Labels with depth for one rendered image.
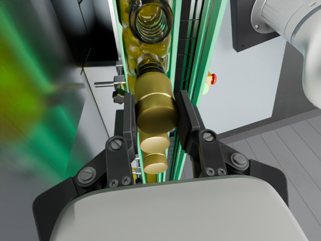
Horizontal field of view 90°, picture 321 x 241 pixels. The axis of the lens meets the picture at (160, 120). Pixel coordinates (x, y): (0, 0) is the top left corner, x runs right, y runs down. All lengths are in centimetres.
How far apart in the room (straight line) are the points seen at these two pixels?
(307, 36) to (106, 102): 57
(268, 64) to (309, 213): 201
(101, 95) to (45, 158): 31
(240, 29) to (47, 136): 71
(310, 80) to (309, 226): 223
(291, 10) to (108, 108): 60
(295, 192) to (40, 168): 265
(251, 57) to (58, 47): 82
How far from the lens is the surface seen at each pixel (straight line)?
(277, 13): 70
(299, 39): 61
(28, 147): 20
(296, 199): 268
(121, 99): 33
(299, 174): 279
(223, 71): 90
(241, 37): 79
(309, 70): 56
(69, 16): 46
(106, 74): 45
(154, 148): 18
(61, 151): 25
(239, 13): 74
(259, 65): 99
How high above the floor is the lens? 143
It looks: 41 degrees down
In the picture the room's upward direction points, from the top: 170 degrees clockwise
